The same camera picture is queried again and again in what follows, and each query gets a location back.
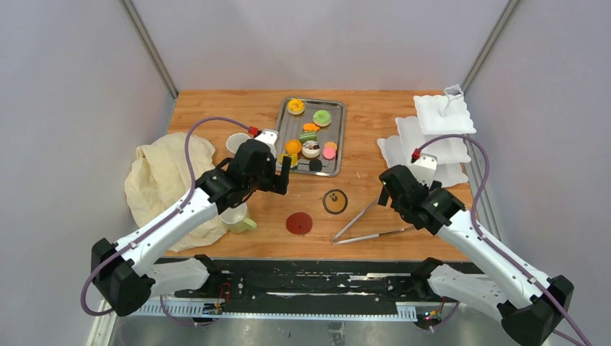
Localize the white chocolate donut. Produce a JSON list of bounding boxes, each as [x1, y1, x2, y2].
[[301, 140, 321, 159]]

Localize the pink macaron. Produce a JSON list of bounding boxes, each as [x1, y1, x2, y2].
[[323, 146, 336, 160]]

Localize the steel baking tray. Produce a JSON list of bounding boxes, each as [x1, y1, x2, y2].
[[275, 97, 347, 177]]

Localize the metal serving tongs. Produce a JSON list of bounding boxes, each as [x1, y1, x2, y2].
[[331, 200, 416, 246]]

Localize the white three-tier dessert stand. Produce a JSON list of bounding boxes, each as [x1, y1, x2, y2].
[[377, 84, 477, 188]]

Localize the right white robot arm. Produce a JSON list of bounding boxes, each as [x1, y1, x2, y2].
[[378, 165, 574, 345]]

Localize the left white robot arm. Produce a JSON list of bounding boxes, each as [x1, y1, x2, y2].
[[81, 139, 291, 316]]

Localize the yellow cake slice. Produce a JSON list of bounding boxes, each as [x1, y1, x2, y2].
[[277, 154, 299, 169]]

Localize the black sandwich cookie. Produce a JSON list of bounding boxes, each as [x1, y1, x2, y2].
[[308, 159, 323, 172]]

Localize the orange macaron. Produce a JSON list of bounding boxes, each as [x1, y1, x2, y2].
[[285, 139, 302, 154]]

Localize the red apple coaster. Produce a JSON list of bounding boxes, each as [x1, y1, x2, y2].
[[285, 212, 313, 235]]

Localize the green layered cake roll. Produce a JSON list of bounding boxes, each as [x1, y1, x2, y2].
[[298, 131, 318, 143]]

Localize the yellow face coaster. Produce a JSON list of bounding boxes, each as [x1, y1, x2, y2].
[[322, 189, 348, 215]]

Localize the orange star cookie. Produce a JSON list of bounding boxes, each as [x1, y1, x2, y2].
[[303, 123, 320, 132]]

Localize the orange biscuit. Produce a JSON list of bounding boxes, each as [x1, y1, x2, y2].
[[324, 141, 338, 151]]

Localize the yellow flower tart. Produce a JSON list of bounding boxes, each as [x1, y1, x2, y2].
[[287, 98, 305, 115]]

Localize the green frosted donut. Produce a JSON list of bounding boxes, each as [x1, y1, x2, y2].
[[313, 110, 332, 128]]

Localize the cream cloth bag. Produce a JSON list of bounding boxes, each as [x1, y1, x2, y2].
[[125, 133, 227, 252]]

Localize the pink handled white mug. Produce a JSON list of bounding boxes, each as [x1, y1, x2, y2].
[[226, 133, 251, 154]]

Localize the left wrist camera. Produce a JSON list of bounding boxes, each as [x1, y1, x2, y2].
[[254, 129, 278, 157]]

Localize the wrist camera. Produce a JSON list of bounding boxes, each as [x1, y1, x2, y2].
[[254, 129, 278, 157], [409, 154, 437, 187]]

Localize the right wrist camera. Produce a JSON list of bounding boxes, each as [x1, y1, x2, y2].
[[409, 154, 437, 187]]

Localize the green handled white mug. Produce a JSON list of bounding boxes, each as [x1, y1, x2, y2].
[[219, 203, 257, 234]]

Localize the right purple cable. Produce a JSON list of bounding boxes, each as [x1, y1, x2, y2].
[[411, 134, 593, 346]]

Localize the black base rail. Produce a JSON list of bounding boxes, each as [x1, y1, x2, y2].
[[138, 258, 459, 330]]

